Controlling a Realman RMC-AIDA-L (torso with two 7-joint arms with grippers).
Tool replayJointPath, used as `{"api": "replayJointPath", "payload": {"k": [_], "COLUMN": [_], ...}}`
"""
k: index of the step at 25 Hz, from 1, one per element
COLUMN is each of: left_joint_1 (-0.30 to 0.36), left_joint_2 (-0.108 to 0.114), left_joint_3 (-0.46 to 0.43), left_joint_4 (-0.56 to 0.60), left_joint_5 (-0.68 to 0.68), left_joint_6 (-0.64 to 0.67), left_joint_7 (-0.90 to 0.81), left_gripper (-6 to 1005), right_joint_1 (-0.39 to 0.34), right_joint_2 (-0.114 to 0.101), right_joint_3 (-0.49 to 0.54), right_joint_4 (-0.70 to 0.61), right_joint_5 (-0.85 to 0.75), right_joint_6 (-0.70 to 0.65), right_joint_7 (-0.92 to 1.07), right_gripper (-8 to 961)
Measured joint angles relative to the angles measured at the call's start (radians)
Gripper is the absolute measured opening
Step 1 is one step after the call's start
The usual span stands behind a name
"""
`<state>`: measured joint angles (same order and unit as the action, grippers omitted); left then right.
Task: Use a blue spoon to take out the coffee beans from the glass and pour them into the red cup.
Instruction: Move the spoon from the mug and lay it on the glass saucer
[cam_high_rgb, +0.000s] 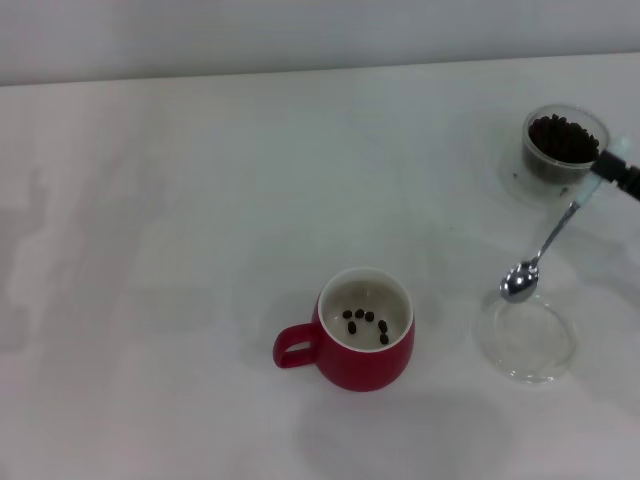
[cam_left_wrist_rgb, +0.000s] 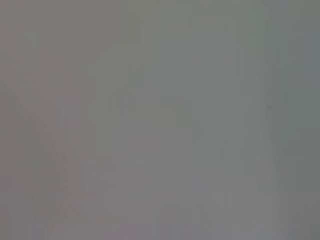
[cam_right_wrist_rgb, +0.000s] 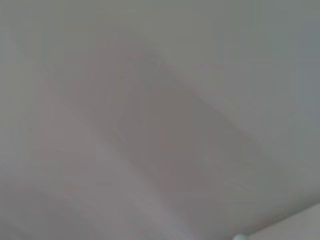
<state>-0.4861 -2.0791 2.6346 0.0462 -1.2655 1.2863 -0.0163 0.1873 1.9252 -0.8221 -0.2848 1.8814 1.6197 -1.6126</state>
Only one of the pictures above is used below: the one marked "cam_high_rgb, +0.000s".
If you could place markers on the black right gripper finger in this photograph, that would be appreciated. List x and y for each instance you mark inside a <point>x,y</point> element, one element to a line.
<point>620,172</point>

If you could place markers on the red ceramic mug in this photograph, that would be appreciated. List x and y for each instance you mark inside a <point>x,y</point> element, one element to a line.
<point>370,370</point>

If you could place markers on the pile of coffee beans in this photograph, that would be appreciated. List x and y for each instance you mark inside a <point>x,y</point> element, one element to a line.
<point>562,140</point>

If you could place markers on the glass cup of coffee beans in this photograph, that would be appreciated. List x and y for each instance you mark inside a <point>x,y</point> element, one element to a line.
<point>530,197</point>

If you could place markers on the small clear glass dish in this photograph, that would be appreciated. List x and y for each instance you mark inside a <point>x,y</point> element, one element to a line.
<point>530,345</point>

